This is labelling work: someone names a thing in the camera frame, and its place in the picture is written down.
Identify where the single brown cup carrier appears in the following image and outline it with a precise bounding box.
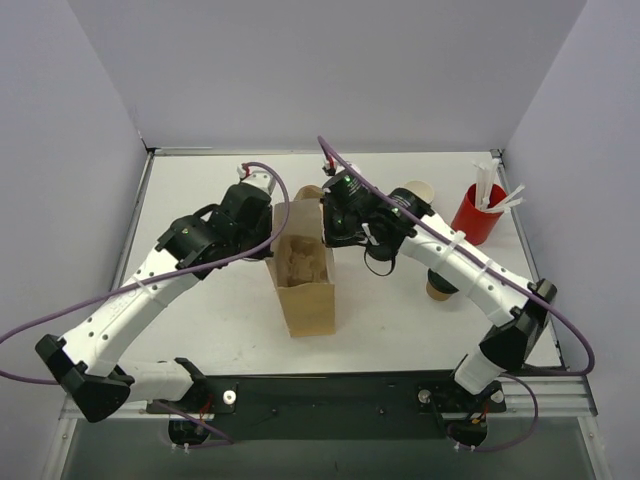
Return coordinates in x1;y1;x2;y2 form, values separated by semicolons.
277;235;328;287

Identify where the brown paper bag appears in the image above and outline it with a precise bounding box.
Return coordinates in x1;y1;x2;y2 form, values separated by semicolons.
266;198;336;338

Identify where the stack of paper cups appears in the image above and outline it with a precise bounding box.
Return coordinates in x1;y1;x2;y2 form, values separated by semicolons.
404;180;435;205

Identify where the black plastic cup lid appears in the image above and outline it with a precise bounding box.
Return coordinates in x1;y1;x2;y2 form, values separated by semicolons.
427;269;458;295

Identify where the brown paper coffee cup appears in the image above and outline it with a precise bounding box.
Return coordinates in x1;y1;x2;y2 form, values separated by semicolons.
425;269;458;302

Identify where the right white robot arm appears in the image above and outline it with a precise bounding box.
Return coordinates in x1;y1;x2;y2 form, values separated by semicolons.
321;171;557;395

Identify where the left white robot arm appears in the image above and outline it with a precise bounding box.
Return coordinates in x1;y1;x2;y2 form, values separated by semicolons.
35;172;275;423

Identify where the brown cardboard cup carrier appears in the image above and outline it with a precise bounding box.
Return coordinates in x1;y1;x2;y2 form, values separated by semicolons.
294;185;323;201

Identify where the red cylindrical straw holder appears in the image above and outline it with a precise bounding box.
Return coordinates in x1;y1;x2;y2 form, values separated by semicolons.
451;184;503;246

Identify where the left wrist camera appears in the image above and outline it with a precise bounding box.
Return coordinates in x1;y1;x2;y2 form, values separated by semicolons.
237;164;276;195

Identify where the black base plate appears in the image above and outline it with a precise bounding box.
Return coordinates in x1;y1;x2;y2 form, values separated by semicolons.
146;370;506;441

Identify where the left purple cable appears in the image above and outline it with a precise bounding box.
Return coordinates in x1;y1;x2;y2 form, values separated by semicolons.
0;160;292;386

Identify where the purple cable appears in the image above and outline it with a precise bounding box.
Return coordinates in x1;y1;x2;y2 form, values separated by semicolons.
316;134;596;454
0;160;292;386

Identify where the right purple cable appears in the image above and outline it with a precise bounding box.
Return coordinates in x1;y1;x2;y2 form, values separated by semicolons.
316;134;596;454

